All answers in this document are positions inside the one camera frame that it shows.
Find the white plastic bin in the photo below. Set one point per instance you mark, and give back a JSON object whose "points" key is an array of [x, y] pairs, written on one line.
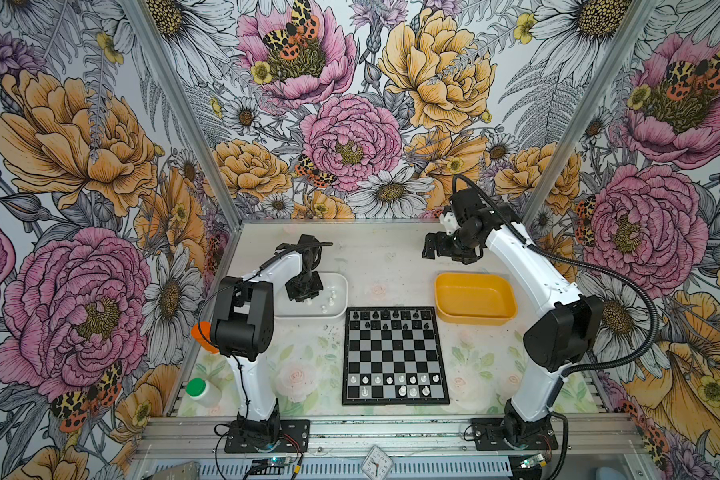
{"points": [[330, 304]]}

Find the green capped white bottle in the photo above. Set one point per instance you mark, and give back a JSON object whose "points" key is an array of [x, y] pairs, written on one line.
{"points": [[203, 392]]}

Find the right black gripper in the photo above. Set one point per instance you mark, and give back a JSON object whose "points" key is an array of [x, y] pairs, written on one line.
{"points": [[441, 237]]}

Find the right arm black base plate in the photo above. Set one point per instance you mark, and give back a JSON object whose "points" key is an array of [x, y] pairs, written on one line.
{"points": [[510, 434]]}

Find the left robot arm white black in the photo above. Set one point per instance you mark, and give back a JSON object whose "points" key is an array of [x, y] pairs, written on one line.
{"points": [[242, 328]]}

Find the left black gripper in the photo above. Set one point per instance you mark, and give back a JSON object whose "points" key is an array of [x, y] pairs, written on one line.
{"points": [[313, 292]]}

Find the orange capped bottle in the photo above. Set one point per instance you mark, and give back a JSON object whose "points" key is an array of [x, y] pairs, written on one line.
{"points": [[201, 333]]}

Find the black and white chessboard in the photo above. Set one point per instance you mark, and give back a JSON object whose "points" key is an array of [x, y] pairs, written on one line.
{"points": [[393, 356]]}

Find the aluminium frame rail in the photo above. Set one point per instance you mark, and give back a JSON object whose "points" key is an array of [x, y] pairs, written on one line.
{"points": [[353, 436]]}

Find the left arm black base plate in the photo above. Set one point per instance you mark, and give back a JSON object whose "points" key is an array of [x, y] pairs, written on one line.
{"points": [[285, 436]]}

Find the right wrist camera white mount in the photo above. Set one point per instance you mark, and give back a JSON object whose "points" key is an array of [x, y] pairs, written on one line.
{"points": [[449, 222]]}

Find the small white analog clock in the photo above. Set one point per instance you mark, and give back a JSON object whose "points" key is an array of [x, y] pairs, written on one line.
{"points": [[377, 465]]}

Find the yellow plastic bin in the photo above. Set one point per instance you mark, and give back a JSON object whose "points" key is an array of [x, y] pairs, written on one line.
{"points": [[474, 299]]}

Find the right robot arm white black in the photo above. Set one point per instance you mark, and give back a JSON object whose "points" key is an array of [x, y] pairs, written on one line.
{"points": [[567, 320]]}

